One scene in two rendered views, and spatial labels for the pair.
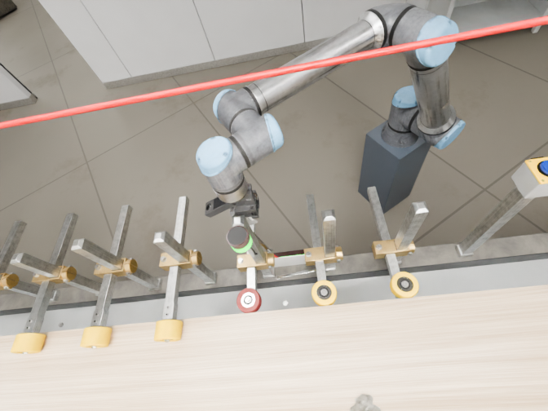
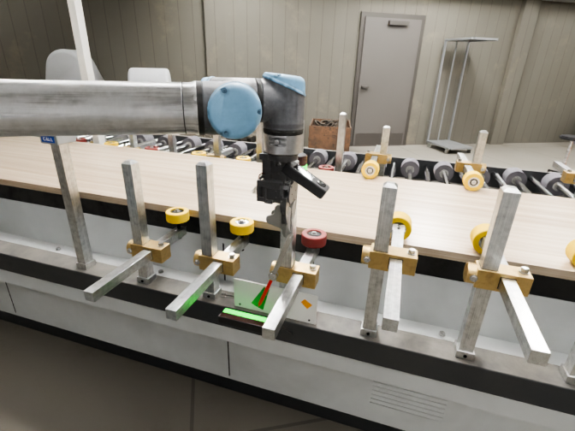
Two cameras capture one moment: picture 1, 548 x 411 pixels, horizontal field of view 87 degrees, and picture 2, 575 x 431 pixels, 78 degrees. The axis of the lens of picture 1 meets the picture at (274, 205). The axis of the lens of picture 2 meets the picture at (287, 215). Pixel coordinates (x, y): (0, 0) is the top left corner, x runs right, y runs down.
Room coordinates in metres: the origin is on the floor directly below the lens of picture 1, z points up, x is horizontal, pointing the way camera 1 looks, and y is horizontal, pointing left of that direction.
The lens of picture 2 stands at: (1.30, 0.17, 1.40)
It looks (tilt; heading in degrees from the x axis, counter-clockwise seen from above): 23 degrees down; 184
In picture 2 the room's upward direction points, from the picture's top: 2 degrees clockwise
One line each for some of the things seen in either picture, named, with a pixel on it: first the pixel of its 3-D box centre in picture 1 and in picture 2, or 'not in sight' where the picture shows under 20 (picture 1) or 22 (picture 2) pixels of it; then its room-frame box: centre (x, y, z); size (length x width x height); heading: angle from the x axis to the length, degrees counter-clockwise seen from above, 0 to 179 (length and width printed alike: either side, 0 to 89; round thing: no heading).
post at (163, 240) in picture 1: (192, 262); (377, 268); (0.47, 0.35, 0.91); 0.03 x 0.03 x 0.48; 77
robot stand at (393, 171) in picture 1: (390, 168); not in sight; (0.96, -0.78, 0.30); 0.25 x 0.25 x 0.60; 17
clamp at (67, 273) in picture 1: (55, 275); not in sight; (0.59, 0.86, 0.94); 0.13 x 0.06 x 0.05; 77
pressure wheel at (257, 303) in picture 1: (251, 302); (313, 247); (0.28, 0.18, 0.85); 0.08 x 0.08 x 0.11
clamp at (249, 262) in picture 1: (256, 262); (294, 272); (0.42, 0.13, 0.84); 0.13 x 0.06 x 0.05; 77
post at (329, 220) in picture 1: (329, 246); (209, 239); (0.36, -0.14, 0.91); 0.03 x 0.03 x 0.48; 77
